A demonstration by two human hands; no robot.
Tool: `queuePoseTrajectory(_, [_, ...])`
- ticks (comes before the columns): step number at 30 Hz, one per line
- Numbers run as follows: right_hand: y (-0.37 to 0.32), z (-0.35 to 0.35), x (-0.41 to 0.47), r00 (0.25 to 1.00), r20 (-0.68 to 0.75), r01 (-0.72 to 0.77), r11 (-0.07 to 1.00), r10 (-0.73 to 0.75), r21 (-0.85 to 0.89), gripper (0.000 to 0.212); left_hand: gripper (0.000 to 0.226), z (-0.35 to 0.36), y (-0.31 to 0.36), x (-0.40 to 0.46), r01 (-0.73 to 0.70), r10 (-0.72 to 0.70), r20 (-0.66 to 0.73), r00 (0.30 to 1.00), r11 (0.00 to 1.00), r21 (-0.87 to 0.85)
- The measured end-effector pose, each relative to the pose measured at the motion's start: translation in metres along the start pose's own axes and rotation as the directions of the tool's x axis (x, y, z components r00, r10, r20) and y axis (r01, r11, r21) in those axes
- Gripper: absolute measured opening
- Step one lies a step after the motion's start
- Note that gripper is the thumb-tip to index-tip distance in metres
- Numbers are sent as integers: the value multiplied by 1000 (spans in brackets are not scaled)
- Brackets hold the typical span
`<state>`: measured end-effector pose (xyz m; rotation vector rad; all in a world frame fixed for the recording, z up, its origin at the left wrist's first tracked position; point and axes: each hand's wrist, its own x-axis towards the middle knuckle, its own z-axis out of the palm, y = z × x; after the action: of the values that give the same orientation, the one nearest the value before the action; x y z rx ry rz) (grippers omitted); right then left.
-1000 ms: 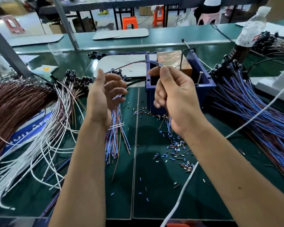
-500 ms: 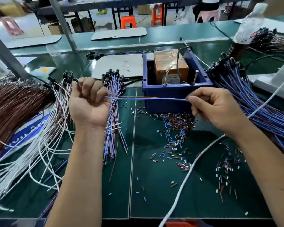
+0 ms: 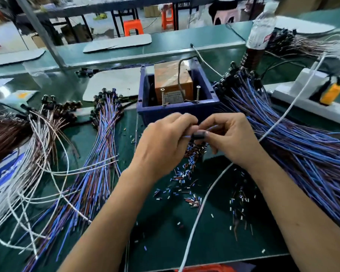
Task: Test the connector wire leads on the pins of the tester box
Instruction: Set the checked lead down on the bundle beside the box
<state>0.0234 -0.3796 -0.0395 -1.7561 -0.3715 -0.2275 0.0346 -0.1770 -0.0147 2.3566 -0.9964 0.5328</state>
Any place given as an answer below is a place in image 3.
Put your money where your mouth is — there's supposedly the person's left hand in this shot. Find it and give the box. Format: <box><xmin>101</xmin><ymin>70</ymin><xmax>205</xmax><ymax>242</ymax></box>
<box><xmin>130</xmin><ymin>112</ymin><xmax>200</xmax><ymax>184</ymax></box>

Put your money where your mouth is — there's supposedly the person's right hand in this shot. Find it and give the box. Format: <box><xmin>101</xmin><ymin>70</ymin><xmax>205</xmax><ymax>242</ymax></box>
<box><xmin>196</xmin><ymin>112</ymin><xmax>269</xmax><ymax>172</ymax></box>

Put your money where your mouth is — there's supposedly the black connector with blue wire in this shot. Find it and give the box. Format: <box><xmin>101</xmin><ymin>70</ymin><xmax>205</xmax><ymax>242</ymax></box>
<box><xmin>184</xmin><ymin>125</ymin><xmax>219</xmax><ymax>141</ymax></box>

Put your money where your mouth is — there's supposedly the person's left forearm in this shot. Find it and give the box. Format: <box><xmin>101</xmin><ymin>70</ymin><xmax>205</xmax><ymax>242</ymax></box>
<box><xmin>57</xmin><ymin>164</ymin><xmax>159</xmax><ymax>272</ymax></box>

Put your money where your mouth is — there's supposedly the person's right forearm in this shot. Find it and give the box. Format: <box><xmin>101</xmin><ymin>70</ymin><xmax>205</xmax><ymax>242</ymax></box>
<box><xmin>245</xmin><ymin>154</ymin><xmax>340</xmax><ymax>272</ymax></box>

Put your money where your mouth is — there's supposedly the blue plastic box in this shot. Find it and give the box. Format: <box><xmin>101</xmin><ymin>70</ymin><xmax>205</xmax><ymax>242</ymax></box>
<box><xmin>137</xmin><ymin>58</ymin><xmax>221</xmax><ymax>127</ymax></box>

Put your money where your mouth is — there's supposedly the brown wrapped transformer block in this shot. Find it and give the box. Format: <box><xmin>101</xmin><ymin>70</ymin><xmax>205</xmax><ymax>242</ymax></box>
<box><xmin>154</xmin><ymin>60</ymin><xmax>194</xmax><ymax>105</ymax></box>

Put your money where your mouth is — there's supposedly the white flat board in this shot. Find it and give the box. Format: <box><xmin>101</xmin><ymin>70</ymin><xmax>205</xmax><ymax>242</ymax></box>
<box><xmin>0</xmin><ymin>48</ymin><xmax>46</xmax><ymax>68</ymax></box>
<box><xmin>274</xmin><ymin>15</ymin><xmax>336</xmax><ymax>36</ymax></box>
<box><xmin>82</xmin><ymin>66</ymin><xmax>156</xmax><ymax>102</ymax></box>
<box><xmin>82</xmin><ymin>33</ymin><xmax>153</xmax><ymax>54</ymax></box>

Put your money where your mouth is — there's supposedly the white power strip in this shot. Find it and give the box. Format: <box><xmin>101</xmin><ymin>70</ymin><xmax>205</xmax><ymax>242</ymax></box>
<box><xmin>265</xmin><ymin>68</ymin><xmax>340</xmax><ymax>128</ymax></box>

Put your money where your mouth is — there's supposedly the clear plastic water bottle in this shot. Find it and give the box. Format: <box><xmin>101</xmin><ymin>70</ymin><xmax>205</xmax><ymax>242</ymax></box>
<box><xmin>244</xmin><ymin>0</ymin><xmax>280</xmax><ymax>72</ymax></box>

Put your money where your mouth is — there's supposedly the orange plastic stool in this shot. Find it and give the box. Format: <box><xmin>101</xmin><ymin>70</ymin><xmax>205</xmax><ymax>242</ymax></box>
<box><xmin>123</xmin><ymin>19</ymin><xmax>145</xmax><ymax>37</ymax></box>
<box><xmin>161</xmin><ymin>4</ymin><xmax>175</xmax><ymax>30</ymax></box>

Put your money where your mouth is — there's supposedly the pink plastic stool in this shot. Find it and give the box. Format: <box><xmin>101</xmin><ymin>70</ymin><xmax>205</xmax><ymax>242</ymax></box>
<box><xmin>212</xmin><ymin>8</ymin><xmax>243</xmax><ymax>26</ymax></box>

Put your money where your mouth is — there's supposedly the yellow and black plug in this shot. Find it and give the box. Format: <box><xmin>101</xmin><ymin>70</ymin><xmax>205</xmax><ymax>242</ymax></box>
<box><xmin>318</xmin><ymin>77</ymin><xmax>340</xmax><ymax>106</ymax></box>

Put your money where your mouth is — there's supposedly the cardboard box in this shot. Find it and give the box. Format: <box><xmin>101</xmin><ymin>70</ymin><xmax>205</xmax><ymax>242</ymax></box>
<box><xmin>143</xmin><ymin>5</ymin><xmax>162</xmax><ymax>18</ymax></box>

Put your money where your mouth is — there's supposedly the white packet with yellow label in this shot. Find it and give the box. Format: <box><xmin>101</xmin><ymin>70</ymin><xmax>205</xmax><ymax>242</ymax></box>
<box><xmin>0</xmin><ymin>90</ymin><xmax>39</xmax><ymax>111</ymax></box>

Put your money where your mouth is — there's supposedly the grey metal pole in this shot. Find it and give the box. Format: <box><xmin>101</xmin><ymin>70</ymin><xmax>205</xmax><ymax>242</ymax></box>
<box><xmin>14</xmin><ymin>0</ymin><xmax>67</xmax><ymax>69</ymax></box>

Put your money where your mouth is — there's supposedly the pile of wire insulation scraps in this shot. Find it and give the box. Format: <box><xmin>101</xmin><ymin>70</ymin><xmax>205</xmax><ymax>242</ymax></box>
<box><xmin>130</xmin><ymin>141</ymin><xmax>267</xmax><ymax>256</ymax></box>

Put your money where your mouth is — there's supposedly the thick white cable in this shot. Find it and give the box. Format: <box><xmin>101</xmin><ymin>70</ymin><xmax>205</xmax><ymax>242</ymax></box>
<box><xmin>178</xmin><ymin>53</ymin><xmax>328</xmax><ymax>272</ymax></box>

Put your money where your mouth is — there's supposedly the thin grey cable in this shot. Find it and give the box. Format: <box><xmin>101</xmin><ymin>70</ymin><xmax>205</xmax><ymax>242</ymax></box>
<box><xmin>189</xmin><ymin>43</ymin><xmax>223</xmax><ymax>77</ymax></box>

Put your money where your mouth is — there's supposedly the bundle of blue brown wires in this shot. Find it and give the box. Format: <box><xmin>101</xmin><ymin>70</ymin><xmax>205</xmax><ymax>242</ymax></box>
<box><xmin>22</xmin><ymin>88</ymin><xmax>126</xmax><ymax>272</ymax></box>

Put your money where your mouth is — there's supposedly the large bundle of blue wires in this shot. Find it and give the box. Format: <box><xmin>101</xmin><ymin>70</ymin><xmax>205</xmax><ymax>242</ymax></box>
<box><xmin>212</xmin><ymin>62</ymin><xmax>340</xmax><ymax>236</ymax></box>

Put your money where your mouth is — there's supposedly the bundle of brown white wires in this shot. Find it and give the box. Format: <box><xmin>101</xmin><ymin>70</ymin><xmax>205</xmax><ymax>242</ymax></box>
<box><xmin>265</xmin><ymin>28</ymin><xmax>340</xmax><ymax>59</ymax></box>

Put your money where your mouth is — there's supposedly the black metal stool frame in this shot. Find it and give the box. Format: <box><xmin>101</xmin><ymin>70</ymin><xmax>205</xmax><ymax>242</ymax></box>
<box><xmin>110</xmin><ymin>8</ymin><xmax>139</xmax><ymax>38</ymax></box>

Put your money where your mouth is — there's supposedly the bundle of dark brown wires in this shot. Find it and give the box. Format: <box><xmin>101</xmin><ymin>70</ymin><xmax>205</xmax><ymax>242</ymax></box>
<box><xmin>0</xmin><ymin>94</ymin><xmax>83</xmax><ymax>171</ymax></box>

